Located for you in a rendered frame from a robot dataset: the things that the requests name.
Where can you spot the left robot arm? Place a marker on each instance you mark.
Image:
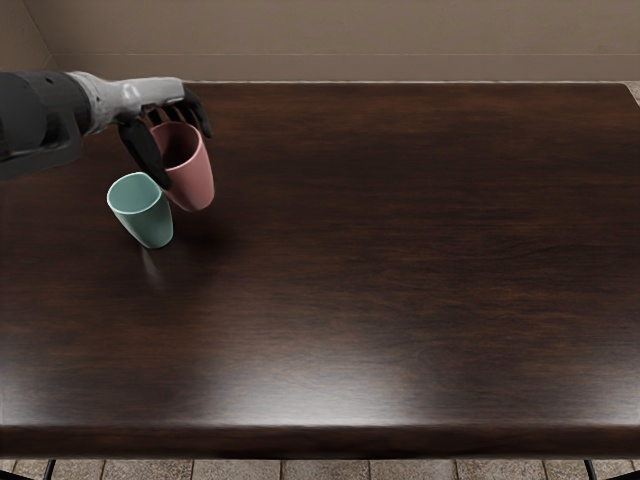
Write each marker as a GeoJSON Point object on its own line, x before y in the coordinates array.
{"type": "Point", "coordinates": [35, 120]}

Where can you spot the teal cup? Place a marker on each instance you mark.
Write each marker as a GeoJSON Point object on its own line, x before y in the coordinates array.
{"type": "Point", "coordinates": [142, 210]}

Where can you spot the pink cup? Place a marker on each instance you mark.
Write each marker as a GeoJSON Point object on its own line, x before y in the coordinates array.
{"type": "Point", "coordinates": [192, 170]}

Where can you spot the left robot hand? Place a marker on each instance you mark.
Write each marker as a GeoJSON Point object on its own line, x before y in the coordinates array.
{"type": "Point", "coordinates": [131, 96]}

